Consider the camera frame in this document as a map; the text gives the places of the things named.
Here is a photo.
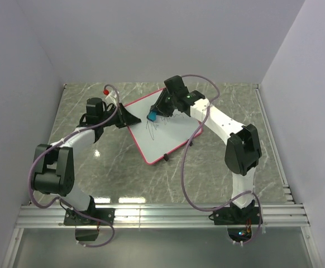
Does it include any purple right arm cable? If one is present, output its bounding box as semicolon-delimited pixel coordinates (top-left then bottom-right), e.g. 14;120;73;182
180;74;264;247

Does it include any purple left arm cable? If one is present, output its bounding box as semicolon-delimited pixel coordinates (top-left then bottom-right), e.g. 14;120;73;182
28;84;120;248

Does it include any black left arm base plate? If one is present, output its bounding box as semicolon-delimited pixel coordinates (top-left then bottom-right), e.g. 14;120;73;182
63;208;116;226

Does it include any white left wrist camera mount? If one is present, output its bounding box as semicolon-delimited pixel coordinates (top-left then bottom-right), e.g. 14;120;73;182
103;89;120;105

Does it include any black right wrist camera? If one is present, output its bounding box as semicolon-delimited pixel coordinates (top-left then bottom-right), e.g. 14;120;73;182
164;75;188;95

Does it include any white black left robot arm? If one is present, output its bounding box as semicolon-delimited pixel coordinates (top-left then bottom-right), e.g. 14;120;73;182
28;98;141;225

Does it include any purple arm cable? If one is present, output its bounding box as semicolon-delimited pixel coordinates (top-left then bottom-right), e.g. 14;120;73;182
28;84;120;248
180;74;264;247

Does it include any blue whiteboard eraser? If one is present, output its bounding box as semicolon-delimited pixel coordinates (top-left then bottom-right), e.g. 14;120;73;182
146;111;157;122

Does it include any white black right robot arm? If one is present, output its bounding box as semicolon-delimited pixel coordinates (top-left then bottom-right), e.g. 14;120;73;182
147;88;262;223

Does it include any aluminium mounting rail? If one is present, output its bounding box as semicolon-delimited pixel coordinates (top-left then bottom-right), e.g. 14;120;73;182
15;204;310;229

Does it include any aluminium side rail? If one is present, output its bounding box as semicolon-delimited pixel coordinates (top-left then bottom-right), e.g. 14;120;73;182
252;83;324;267

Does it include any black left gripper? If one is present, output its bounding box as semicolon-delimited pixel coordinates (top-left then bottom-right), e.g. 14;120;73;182
99;103;141;129

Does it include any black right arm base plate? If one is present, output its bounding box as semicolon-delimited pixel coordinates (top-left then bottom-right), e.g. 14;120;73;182
208;202;263;226

